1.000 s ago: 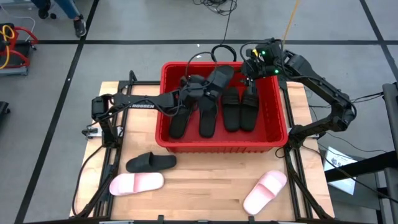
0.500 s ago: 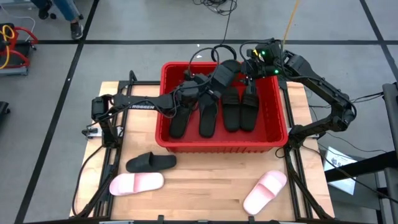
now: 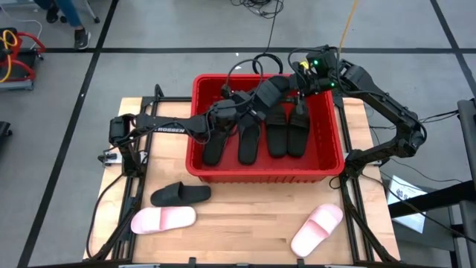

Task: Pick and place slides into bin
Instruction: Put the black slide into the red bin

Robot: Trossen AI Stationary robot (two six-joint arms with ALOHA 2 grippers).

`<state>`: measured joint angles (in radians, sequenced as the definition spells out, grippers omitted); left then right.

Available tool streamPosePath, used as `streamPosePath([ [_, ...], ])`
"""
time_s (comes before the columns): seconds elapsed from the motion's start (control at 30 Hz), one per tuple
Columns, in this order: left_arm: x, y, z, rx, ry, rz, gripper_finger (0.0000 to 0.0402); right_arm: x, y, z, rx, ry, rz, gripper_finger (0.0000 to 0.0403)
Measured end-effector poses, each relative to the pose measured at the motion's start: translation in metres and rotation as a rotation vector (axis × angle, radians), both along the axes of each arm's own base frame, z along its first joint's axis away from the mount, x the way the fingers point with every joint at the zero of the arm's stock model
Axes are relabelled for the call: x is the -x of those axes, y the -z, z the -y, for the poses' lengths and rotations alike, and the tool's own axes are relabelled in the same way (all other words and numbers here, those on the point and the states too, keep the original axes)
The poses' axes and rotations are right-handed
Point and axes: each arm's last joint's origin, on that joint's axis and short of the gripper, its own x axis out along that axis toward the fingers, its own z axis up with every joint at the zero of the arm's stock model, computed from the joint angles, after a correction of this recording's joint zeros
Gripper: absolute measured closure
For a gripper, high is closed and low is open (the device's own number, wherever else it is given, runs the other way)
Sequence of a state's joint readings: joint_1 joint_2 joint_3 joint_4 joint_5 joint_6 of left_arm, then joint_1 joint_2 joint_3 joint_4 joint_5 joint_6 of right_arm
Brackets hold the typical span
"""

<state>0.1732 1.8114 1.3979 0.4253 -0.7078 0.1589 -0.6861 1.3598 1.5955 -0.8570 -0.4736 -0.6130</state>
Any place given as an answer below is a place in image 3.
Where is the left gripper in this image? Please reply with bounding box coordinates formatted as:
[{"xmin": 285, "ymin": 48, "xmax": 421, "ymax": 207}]
[{"xmin": 222, "ymin": 91, "xmax": 269, "ymax": 130}]

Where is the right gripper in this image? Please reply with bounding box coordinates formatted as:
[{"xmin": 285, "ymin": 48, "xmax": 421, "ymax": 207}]
[{"xmin": 280, "ymin": 68, "xmax": 335, "ymax": 117}]

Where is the black rubber slide sandal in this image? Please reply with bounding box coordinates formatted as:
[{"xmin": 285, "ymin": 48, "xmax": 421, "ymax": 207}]
[
  {"xmin": 286, "ymin": 100, "xmax": 311, "ymax": 158},
  {"xmin": 256, "ymin": 75, "xmax": 297, "ymax": 112},
  {"xmin": 149, "ymin": 181, "xmax": 212, "ymax": 208},
  {"xmin": 266, "ymin": 106, "xmax": 289, "ymax": 159}
]

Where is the black flip-flop white stripe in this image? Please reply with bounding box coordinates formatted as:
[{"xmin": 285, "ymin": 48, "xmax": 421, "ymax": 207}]
[
  {"xmin": 202, "ymin": 126, "xmax": 230, "ymax": 167},
  {"xmin": 237, "ymin": 111, "xmax": 262, "ymax": 166}
]

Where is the pink slide sandal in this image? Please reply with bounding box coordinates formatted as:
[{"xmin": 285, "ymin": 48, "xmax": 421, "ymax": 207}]
[
  {"xmin": 290, "ymin": 203, "xmax": 344, "ymax": 258},
  {"xmin": 130, "ymin": 205, "xmax": 197, "ymax": 235}
]

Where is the large red plastic bin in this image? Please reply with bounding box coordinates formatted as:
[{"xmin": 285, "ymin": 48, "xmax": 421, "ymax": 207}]
[{"xmin": 184, "ymin": 73, "xmax": 346, "ymax": 184}]

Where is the white printed paper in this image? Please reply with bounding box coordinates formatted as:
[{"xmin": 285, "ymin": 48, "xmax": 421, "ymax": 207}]
[{"xmin": 386, "ymin": 174, "xmax": 428, "ymax": 235}]

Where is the small white box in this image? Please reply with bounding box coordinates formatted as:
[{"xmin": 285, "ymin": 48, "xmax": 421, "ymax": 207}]
[{"xmin": 98, "ymin": 148, "xmax": 123, "ymax": 165}]

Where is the black beam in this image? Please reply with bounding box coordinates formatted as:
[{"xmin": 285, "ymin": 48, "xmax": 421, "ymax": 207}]
[{"xmin": 387, "ymin": 179, "xmax": 476, "ymax": 220}]

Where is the office chair base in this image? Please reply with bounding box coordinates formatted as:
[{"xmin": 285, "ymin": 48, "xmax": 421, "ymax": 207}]
[{"xmin": 82, "ymin": 0, "xmax": 101, "ymax": 24}]

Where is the red metal cart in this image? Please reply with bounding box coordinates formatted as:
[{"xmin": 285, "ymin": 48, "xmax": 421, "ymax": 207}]
[{"xmin": 0, "ymin": 27, "xmax": 48, "ymax": 92}]

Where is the black caster base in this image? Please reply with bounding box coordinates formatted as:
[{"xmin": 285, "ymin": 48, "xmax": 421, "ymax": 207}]
[{"xmin": 0, "ymin": 121, "xmax": 13, "ymax": 150}]

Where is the black coiled floor cable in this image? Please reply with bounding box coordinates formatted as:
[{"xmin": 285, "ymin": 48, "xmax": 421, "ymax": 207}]
[{"xmin": 251, "ymin": 0, "xmax": 286, "ymax": 75}]

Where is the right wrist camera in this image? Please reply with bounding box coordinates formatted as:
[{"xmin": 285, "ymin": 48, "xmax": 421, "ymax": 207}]
[{"xmin": 305, "ymin": 49, "xmax": 338, "ymax": 74}]

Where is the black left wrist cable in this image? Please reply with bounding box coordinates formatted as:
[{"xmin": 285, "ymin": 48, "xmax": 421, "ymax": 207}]
[{"xmin": 225, "ymin": 57, "xmax": 266, "ymax": 98}]

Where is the yellow floor cable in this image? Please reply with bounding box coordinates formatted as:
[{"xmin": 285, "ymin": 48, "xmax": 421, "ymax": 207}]
[{"xmin": 336, "ymin": 0, "xmax": 360, "ymax": 57}]

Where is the black cable bundle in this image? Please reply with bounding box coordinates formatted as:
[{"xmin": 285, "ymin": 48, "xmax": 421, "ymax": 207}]
[{"xmin": 229, "ymin": 0, "xmax": 286, "ymax": 19}]

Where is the black metal rig frame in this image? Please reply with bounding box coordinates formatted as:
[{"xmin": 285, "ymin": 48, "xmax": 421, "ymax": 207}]
[{"xmin": 83, "ymin": 83, "xmax": 402, "ymax": 268}]

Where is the grey metal post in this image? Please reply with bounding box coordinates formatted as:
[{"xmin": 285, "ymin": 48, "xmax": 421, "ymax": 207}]
[{"xmin": 456, "ymin": 98, "xmax": 476, "ymax": 268}]

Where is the yellow hose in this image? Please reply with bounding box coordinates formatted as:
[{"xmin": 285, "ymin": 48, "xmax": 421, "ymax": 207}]
[{"xmin": 0, "ymin": 29, "xmax": 19, "ymax": 83}]

